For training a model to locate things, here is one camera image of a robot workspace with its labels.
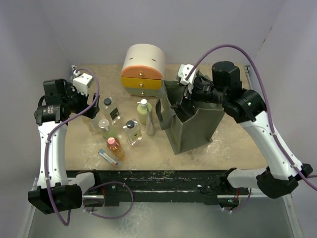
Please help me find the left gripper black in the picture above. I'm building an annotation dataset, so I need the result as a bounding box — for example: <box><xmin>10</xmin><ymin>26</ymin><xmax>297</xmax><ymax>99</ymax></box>
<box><xmin>62</xmin><ymin>83</ymin><xmax>99</xmax><ymax>119</ymax></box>

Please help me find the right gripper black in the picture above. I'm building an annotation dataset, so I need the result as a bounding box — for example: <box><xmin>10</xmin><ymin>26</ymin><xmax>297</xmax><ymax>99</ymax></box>
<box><xmin>170</xmin><ymin>77</ymin><xmax>227</xmax><ymax>117</ymax></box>

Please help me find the clear square bottle black label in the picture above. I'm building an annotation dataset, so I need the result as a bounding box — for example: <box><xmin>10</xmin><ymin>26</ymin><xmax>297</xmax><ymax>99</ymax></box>
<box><xmin>103</xmin><ymin>97</ymin><xmax>121</xmax><ymax>125</ymax></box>

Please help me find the green canvas bag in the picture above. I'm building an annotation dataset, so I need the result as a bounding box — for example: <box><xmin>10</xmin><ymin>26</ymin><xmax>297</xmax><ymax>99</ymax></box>
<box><xmin>155</xmin><ymin>80</ymin><xmax>224</xmax><ymax>155</ymax></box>

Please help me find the clear square bottle front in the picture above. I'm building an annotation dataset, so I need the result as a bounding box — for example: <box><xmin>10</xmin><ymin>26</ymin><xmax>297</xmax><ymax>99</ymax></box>
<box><xmin>122</xmin><ymin>119</ymin><xmax>143</xmax><ymax>146</ymax></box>

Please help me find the green pump lotion bottle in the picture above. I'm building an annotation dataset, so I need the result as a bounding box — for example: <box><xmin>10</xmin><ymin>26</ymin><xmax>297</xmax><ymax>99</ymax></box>
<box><xmin>137</xmin><ymin>99</ymin><xmax>153</xmax><ymax>124</ymax></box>

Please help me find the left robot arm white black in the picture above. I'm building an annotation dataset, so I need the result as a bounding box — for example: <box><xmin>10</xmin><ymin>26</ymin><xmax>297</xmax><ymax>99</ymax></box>
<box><xmin>28</xmin><ymin>74</ymin><xmax>102</xmax><ymax>214</ymax></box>

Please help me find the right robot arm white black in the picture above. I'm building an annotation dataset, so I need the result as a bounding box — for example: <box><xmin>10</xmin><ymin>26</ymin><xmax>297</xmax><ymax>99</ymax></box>
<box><xmin>172</xmin><ymin>61</ymin><xmax>313</xmax><ymax>199</ymax></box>

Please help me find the amber bottle white cap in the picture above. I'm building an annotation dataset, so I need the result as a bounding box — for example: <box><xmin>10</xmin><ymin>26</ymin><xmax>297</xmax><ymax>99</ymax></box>
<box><xmin>89</xmin><ymin>114</ymin><xmax>102</xmax><ymax>134</ymax></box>

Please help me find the green bottle white flip cap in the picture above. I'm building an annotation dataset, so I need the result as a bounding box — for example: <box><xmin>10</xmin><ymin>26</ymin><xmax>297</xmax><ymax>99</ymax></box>
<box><xmin>98</xmin><ymin>119</ymin><xmax>119</xmax><ymax>140</ymax></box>

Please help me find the orange bottle pink cap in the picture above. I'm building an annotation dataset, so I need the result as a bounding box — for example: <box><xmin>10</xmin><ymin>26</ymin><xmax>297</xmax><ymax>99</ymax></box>
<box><xmin>106</xmin><ymin>137</ymin><xmax>125</xmax><ymax>160</ymax></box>

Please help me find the blue capped pen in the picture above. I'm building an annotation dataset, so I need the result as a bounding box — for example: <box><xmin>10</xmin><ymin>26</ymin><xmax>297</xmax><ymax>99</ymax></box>
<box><xmin>99</xmin><ymin>149</ymin><xmax>118</xmax><ymax>166</ymax></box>

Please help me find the clear conical tube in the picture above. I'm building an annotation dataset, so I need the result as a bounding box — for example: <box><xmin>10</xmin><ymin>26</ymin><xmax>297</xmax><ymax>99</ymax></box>
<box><xmin>146</xmin><ymin>109</ymin><xmax>156</xmax><ymax>136</ymax></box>

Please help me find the round-top mini drawer cabinet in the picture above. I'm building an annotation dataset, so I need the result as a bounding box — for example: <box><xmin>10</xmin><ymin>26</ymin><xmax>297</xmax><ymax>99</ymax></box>
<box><xmin>120</xmin><ymin>44</ymin><xmax>165</xmax><ymax>97</ymax></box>

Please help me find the red tipped pen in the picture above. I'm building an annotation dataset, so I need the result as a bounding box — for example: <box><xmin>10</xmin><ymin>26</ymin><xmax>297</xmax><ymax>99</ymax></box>
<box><xmin>98</xmin><ymin>152</ymin><xmax>118</xmax><ymax>168</ymax></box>

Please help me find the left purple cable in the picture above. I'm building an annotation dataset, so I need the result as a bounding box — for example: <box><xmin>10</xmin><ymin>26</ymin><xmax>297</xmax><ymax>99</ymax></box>
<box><xmin>44</xmin><ymin>69</ymin><xmax>100</xmax><ymax>227</ymax></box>

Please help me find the purple cable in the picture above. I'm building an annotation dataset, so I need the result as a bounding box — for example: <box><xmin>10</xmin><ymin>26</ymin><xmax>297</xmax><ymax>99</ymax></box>
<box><xmin>186</xmin><ymin>44</ymin><xmax>317</xmax><ymax>192</ymax></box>
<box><xmin>44</xmin><ymin>69</ymin><xmax>100</xmax><ymax>227</ymax></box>

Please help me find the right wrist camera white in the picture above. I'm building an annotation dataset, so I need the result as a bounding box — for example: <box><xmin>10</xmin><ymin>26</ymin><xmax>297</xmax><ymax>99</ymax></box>
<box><xmin>176</xmin><ymin>64</ymin><xmax>197</xmax><ymax>86</ymax></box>

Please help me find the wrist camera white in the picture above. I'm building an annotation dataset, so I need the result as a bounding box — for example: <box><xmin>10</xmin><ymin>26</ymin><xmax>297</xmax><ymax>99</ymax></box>
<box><xmin>176</xmin><ymin>64</ymin><xmax>197</xmax><ymax>86</ymax></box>
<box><xmin>72</xmin><ymin>73</ymin><xmax>93</xmax><ymax>96</ymax></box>

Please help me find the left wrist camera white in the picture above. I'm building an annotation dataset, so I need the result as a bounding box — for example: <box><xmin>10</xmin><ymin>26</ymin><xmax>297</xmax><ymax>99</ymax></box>
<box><xmin>72</xmin><ymin>73</ymin><xmax>93</xmax><ymax>96</ymax></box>

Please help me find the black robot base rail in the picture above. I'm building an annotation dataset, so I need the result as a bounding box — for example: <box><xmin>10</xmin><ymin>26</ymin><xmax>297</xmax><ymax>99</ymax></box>
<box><xmin>66</xmin><ymin>169</ymin><xmax>251</xmax><ymax>207</ymax></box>

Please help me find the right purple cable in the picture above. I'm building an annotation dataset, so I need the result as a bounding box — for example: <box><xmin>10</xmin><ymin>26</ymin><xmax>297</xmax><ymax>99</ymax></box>
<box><xmin>186</xmin><ymin>44</ymin><xmax>317</xmax><ymax>192</ymax></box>

